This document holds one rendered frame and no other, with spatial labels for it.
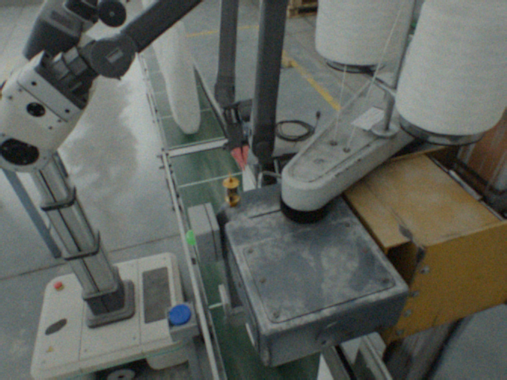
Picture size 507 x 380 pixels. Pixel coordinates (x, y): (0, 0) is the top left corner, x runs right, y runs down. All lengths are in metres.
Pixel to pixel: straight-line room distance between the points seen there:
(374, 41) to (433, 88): 0.22
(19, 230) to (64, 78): 2.18
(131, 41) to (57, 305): 1.50
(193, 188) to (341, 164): 1.65
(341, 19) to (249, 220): 0.38
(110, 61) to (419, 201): 0.66
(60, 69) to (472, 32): 0.73
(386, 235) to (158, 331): 1.35
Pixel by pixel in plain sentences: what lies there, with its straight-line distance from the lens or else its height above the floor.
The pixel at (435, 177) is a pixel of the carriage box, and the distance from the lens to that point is 0.84.
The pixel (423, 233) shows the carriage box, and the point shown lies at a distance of 0.71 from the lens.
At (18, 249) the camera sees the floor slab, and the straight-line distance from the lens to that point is 2.87.
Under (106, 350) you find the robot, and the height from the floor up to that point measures 0.26.
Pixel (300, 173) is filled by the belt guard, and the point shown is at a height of 1.42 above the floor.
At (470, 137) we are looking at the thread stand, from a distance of 0.63.
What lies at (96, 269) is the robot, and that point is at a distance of 1.71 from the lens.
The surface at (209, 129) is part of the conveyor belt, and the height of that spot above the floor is 0.38.
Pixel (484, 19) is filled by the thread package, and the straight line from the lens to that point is 0.53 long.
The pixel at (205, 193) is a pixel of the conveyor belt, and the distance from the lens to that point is 2.22.
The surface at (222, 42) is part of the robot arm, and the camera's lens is 1.30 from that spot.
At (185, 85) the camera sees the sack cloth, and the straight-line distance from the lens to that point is 2.60.
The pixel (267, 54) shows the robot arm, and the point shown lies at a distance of 0.89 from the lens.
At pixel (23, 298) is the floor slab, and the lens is 2.59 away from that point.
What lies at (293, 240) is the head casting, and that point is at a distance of 0.65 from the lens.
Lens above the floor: 1.83
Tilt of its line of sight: 41 degrees down
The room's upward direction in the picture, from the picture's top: 3 degrees counter-clockwise
